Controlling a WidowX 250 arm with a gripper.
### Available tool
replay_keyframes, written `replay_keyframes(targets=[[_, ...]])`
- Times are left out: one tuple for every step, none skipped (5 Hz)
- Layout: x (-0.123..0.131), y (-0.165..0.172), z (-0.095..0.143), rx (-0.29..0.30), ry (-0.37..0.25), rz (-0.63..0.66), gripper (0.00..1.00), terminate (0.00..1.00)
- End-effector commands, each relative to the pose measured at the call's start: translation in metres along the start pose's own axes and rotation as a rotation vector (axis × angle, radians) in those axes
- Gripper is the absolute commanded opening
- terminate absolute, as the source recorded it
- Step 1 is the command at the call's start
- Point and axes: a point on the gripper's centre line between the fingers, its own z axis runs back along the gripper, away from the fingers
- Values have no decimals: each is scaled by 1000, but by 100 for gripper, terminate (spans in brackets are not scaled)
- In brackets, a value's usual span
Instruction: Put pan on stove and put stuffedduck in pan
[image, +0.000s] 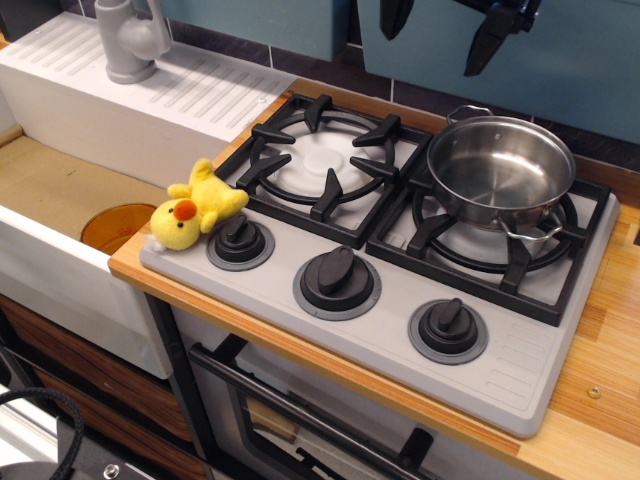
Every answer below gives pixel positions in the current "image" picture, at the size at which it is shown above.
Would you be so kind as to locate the stainless steel pan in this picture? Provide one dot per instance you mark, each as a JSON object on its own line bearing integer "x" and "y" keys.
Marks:
{"x": 500, "y": 173}

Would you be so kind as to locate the grey toy faucet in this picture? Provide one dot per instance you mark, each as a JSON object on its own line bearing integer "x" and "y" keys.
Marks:
{"x": 131, "y": 45}

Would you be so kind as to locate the black left stove knob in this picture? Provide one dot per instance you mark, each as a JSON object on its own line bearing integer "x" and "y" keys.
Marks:
{"x": 240, "y": 244}

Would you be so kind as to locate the grey toy stove top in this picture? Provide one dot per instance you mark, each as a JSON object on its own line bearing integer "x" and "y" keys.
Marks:
{"x": 508, "y": 386}

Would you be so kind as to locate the black right burner grate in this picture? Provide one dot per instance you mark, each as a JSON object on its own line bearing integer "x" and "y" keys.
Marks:
{"x": 533, "y": 279}

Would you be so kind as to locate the yellow stuffed duck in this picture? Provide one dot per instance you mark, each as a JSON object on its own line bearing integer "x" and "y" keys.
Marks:
{"x": 195, "y": 208}

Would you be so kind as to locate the wooden drawer fronts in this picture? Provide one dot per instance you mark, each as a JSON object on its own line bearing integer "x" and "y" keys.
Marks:
{"x": 123, "y": 406}

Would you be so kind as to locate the oven door with handle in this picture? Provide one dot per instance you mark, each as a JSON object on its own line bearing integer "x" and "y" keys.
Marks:
{"x": 288, "y": 422}

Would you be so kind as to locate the white toy sink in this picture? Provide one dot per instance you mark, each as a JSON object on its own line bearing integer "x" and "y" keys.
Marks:
{"x": 75, "y": 144}

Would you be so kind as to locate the black left burner grate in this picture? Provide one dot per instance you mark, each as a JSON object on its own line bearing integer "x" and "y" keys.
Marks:
{"x": 318, "y": 172}

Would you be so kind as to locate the black right stove knob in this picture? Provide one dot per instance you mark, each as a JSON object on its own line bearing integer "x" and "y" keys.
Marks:
{"x": 448, "y": 332}

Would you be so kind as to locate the black stove knob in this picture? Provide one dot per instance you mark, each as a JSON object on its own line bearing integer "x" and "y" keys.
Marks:
{"x": 337, "y": 286}
{"x": 448, "y": 332}
{"x": 240, "y": 244}

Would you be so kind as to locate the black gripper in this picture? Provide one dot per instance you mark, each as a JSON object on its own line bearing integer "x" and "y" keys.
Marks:
{"x": 489, "y": 37}

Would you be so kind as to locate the black burner grate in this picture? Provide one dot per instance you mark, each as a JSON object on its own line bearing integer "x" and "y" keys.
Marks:
{"x": 533, "y": 279}
{"x": 318, "y": 172}

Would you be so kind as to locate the black middle stove knob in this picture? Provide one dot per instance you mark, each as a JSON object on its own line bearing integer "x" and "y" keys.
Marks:
{"x": 337, "y": 286}

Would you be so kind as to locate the orange sink drain disc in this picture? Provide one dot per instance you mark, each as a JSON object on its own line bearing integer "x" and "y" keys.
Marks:
{"x": 112, "y": 228}

